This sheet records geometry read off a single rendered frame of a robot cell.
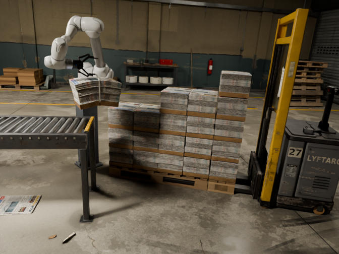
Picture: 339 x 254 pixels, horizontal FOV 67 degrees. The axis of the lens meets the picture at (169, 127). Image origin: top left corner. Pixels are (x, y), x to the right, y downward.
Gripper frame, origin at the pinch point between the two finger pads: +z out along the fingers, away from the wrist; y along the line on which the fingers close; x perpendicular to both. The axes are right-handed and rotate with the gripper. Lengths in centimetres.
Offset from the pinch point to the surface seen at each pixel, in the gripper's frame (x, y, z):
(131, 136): -13, 74, 46
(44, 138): 28, 55, -45
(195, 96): 31, 18, 92
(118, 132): -23, 73, 35
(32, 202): -7, 133, -52
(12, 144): 20, 62, -66
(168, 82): -517, 83, 392
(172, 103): 14, 29, 76
